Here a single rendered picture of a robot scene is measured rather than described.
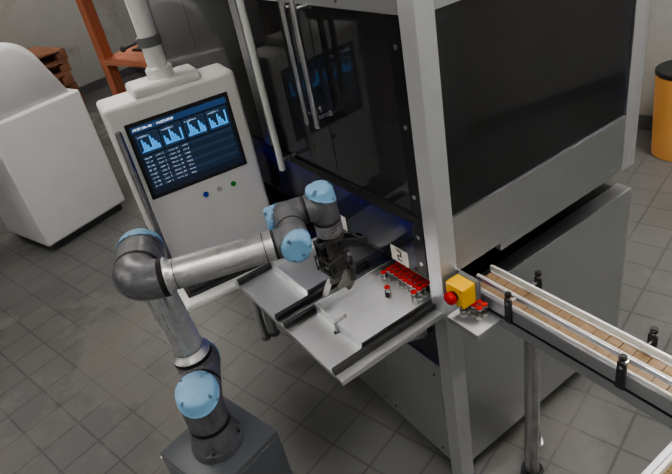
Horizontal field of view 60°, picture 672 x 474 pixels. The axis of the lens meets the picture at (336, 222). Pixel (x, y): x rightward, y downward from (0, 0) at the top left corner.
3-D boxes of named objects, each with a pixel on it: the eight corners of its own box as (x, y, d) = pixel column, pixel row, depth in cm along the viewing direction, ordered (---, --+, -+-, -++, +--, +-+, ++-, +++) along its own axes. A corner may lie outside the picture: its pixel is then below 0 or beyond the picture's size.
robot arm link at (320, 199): (298, 184, 153) (329, 174, 153) (308, 218, 159) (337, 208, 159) (303, 197, 146) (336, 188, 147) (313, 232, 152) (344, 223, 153)
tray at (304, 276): (343, 230, 235) (341, 222, 233) (383, 254, 216) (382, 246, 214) (272, 268, 221) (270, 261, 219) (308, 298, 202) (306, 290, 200)
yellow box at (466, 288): (463, 288, 179) (461, 270, 176) (480, 298, 174) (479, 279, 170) (445, 300, 176) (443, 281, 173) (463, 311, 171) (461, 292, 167)
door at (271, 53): (274, 144, 238) (236, -5, 207) (340, 176, 203) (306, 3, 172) (273, 145, 237) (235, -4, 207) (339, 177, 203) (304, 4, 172)
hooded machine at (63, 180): (49, 256, 443) (-55, 63, 364) (9, 237, 484) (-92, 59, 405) (132, 207, 490) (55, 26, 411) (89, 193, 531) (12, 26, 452)
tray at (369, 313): (393, 265, 209) (392, 258, 207) (444, 297, 189) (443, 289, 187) (316, 311, 195) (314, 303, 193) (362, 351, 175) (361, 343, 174)
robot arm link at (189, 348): (188, 408, 167) (102, 262, 139) (188, 372, 180) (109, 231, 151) (228, 394, 168) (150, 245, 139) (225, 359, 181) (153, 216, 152)
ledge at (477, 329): (478, 299, 189) (477, 294, 188) (509, 317, 179) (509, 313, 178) (447, 320, 183) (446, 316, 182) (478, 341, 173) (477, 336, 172)
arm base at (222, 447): (215, 473, 159) (204, 450, 154) (182, 448, 168) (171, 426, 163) (254, 434, 168) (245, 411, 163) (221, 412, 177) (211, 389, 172)
